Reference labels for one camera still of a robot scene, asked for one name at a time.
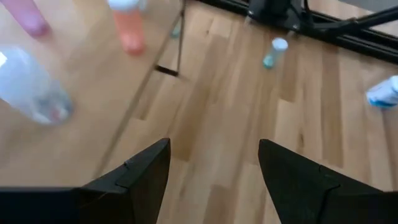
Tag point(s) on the white medicine bottle blue label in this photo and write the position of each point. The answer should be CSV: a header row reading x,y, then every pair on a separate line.
x,y
384,93

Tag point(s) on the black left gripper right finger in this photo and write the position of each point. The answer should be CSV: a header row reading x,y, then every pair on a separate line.
x,y
298,186

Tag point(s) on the black aluminium table frame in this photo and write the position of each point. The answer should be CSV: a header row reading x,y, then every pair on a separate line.
x,y
357,43

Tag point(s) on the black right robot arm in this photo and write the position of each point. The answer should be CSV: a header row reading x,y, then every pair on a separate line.
x,y
273,14

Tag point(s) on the orange translucent pill vial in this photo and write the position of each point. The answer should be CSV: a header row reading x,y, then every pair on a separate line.
x,y
129,31

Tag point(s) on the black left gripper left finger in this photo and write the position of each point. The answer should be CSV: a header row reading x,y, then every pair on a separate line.
x,y
136,186

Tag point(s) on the wooden shelf black metal frame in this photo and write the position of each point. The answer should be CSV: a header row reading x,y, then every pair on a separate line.
x,y
93,77

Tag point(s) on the black diagonal frame brace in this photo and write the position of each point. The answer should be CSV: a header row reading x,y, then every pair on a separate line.
x,y
357,17

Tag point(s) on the teal translucent pill vial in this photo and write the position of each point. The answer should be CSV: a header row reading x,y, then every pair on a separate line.
x,y
275,53

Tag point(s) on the clear plastic bottle with pills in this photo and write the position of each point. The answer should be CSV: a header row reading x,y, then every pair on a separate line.
x,y
28,84

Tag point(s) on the pink translucent pill vial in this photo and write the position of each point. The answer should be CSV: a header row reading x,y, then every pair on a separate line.
x,y
28,18

